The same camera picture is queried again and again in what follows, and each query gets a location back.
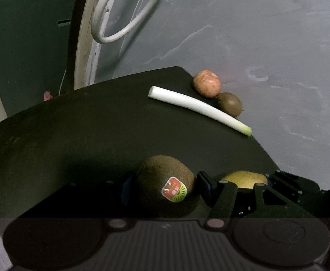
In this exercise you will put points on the large kiwi with sticker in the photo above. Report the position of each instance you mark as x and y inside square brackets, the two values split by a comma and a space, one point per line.
[165, 186]

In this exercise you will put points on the red apple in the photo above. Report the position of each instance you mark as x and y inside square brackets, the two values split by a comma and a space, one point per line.
[207, 83]

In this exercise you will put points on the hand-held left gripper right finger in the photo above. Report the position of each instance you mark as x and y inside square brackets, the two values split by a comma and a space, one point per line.
[205, 186]

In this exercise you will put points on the brown kiwi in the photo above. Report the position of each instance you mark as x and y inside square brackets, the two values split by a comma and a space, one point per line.
[230, 103]

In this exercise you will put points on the dark green door panel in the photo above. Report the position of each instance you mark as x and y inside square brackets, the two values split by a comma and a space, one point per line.
[29, 48]

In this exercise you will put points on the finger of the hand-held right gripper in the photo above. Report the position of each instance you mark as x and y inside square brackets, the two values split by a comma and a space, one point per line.
[270, 179]

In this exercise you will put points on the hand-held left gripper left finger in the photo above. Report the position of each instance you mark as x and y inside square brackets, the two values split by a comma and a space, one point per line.
[127, 187]

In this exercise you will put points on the white leek stalk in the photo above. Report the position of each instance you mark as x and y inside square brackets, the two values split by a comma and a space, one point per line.
[198, 107]

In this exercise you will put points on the small pink object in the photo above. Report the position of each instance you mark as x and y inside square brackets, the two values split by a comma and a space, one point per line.
[47, 95]

